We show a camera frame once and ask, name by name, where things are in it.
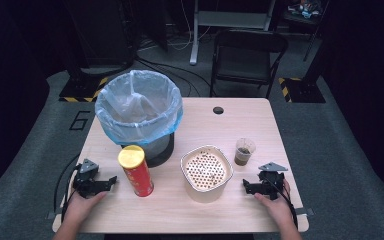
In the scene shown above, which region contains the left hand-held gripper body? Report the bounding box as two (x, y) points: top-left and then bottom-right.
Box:
(72, 158), (112, 200)

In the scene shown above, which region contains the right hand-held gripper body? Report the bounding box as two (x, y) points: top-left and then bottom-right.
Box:
(257, 161), (289, 201)

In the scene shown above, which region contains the red chip can yellow lid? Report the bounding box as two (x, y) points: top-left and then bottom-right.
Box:
(117, 144), (155, 198)

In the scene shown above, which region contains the clear plastic cup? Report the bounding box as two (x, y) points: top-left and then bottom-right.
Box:
(233, 137), (257, 167)

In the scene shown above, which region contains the white strainer container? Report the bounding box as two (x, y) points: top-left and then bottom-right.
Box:
(179, 144), (235, 204)

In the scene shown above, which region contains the black mesh trash bin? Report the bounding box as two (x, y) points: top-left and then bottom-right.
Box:
(119, 131), (176, 169)

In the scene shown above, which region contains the clear blue plastic bin liner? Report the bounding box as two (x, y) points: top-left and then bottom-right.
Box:
(94, 69), (185, 147)

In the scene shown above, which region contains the person's left hand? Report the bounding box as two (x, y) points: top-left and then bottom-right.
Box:
(65, 190), (109, 228)

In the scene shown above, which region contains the person's right hand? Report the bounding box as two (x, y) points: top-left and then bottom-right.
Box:
(253, 179), (296, 229)

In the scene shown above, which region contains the black hazard-striped stand base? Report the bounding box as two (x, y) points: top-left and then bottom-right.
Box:
(277, 76), (327, 104)
(58, 75), (110, 103)

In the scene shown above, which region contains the black folding chair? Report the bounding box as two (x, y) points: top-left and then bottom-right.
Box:
(209, 28), (290, 100)

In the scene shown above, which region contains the black cabinet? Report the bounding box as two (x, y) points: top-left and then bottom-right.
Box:
(63, 0), (138, 70)

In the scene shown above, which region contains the dark shelf with clutter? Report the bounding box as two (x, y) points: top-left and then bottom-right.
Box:
(283, 0), (330, 22)

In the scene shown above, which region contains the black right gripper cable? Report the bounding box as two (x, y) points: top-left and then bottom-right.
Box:
(265, 178), (300, 230)

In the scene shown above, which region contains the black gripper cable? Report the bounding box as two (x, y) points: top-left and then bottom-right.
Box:
(265, 178), (300, 230)
(53, 153), (82, 222)

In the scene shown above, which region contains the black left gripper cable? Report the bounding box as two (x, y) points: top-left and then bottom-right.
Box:
(53, 153), (82, 222)

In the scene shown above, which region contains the grey table corner bracket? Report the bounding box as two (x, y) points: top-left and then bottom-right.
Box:
(294, 206), (315, 217)
(45, 209), (63, 221)

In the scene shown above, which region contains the black floor cable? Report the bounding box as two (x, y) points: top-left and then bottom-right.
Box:
(135, 55), (216, 98)

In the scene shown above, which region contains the white floor cable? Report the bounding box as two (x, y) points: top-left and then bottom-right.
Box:
(166, 0), (212, 52)

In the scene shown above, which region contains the white desk frame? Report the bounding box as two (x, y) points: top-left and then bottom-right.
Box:
(188, 0), (277, 66)

